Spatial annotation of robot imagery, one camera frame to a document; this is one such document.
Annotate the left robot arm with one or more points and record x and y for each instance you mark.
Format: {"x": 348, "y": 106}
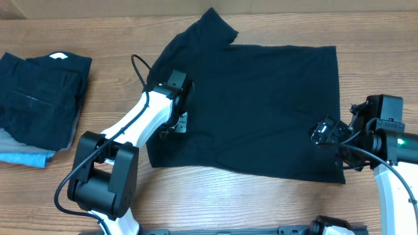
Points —
{"x": 104, "y": 172}

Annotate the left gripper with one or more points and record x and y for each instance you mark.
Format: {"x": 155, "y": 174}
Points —
{"x": 182, "y": 128}

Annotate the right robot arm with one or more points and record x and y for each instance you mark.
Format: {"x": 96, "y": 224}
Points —
{"x": 376, "y": 138}

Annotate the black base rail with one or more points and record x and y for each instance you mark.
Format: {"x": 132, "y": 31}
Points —
{"x": 281, "y": 230}

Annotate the black t-shirt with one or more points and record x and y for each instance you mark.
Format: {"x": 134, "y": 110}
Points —
{"x": 252, "y": 106}

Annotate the folded black garment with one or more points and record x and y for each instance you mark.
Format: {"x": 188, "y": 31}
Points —
{"x": 41, "y": 96}

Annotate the folded grey garment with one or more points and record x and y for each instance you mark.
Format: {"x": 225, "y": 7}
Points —
{"x": 10, "y": 145}

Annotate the folded blue garment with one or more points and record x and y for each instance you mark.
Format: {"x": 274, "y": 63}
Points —
{"x": 38, "y": 160}

